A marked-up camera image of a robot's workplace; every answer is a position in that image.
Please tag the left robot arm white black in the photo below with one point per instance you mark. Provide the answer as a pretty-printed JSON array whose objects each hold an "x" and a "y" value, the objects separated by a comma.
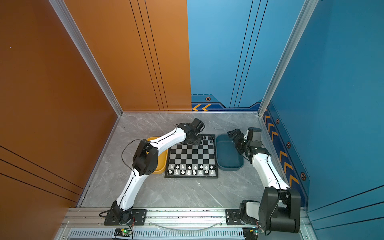
[{"x": 145, "y": 162}]

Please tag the green circuit board left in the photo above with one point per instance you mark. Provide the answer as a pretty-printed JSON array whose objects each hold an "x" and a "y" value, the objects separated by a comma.
[{"x": 123, "y": 234}]

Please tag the aluminium corner post left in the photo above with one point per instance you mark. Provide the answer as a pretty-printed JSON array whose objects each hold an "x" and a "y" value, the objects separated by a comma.
[{"x": 76, "y": 36}]

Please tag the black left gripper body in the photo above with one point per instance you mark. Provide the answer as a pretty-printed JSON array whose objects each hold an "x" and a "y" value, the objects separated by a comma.
[{"x": 197, "y": 140}]

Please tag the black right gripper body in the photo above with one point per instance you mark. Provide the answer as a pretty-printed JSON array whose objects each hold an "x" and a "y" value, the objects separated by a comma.
[{"x": 242, "y": 143}]

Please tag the black white chess board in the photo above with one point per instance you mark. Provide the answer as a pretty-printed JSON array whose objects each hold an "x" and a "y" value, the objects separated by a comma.
[{"x": 191, "y": 154}]

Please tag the white chess piece row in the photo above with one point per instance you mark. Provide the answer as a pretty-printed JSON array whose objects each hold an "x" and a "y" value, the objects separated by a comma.
[{"x": 191, "y": 171}]

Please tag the yellow plastic tray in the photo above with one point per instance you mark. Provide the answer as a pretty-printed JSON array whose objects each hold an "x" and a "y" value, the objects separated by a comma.
[{"x": 162, "y": 163}]

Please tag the aluminium corner post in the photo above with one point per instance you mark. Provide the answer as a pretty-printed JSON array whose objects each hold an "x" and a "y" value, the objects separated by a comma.
[
  {"x": 295, "y": 36},
  {"x": 76, "y": 36}
]

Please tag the aluminium corner post right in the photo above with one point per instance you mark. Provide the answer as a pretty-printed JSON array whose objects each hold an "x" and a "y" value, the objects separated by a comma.
[{"x": 295, "y": 36}]

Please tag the teal plastic tray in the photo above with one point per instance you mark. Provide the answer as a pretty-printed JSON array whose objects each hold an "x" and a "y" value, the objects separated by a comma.
[{"x": 228, "y": 158}]

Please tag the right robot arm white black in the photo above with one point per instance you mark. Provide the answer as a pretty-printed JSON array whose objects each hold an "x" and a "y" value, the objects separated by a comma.
[{"x": 280, "y": 207}]

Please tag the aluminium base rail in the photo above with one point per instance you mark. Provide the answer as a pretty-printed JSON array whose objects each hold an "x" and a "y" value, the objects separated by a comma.
[{"x": 205, "y": 223}]

